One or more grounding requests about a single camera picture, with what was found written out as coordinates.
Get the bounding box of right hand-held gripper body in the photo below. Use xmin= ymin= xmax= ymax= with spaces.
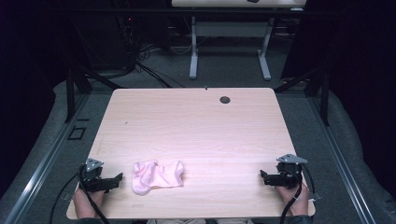
xmin=275 ymin=153 xmax=309 ymax=190

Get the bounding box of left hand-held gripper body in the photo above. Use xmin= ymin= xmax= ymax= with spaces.
xmin=78 ymin=158 xmax=110 ymax=192

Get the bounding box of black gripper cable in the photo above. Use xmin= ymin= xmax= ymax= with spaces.
xmin=279 ymin=162 xmax=316 ymax=224
xmin=78 ymin=164 xmax=110 ymax=224

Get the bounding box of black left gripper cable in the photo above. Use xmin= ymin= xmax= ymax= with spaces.
xmin=78 ymin=164 xmax=110 ymax=224

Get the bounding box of person's right hand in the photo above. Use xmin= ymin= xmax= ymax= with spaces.
xmin=276 ymin=182 xmax=311 ymax=207

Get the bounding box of pink sock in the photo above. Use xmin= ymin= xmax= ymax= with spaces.
xmin=131 ymin=160 xmax=186 ymax=196

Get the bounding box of person's left hand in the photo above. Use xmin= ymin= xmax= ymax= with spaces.
xmin=74 ymin=186 xmax=106 ymax=209

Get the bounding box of bundle of black floor cables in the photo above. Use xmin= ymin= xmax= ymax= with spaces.
xmin=118 ymin=15 xmax=188 ymax=90

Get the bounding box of black cable on floor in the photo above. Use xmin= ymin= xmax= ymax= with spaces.
xmin=49 ymin=173 xmax=80 ymax=224

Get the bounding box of aluminium floor rail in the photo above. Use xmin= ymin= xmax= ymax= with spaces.
xmin=307 ymin=96 xmax=378 ymax=224
xmin=2 ymin=92 xmax=92 ymax=224

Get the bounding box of black metal frame stand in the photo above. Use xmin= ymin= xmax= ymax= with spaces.
xmin=64 ymin=65 xmax=123 ymax=124
xmin=274 ymin=66 xmax=332 ymax=127

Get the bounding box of white desk with metal legs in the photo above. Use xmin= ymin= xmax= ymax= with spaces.
xmin=171 ymin=0 xmax=307 ymax=81

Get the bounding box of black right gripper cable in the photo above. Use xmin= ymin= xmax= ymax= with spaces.
xmin=279 ymin=162 xmax=316 ymax=224

